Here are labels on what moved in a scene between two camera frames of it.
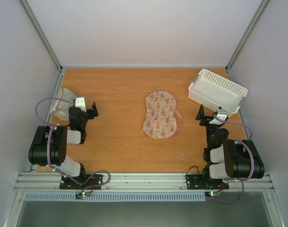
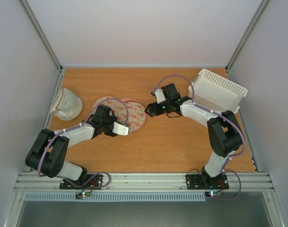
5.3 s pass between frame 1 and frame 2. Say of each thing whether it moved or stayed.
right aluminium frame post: stayed
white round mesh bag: stayed
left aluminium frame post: stayed
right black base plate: stayed
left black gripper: moved
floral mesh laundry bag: moved
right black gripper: moved
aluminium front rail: stayed
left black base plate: stayed
